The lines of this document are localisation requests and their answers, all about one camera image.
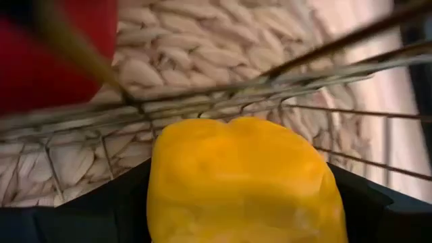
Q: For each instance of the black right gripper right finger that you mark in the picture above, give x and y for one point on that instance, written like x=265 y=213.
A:
x=388 y=222

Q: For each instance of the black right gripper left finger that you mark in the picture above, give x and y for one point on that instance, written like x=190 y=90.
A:
x=67 y=226

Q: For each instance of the yellow bell pepper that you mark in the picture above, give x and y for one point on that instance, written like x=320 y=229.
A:
x=243 y=175

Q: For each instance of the round red apple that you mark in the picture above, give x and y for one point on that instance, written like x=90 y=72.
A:
x=20 y=74

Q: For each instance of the round woven placemat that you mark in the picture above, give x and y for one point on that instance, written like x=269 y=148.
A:
x=189 y=44

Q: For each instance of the black metal table frame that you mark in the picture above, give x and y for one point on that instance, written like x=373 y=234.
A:
x=418 y=84

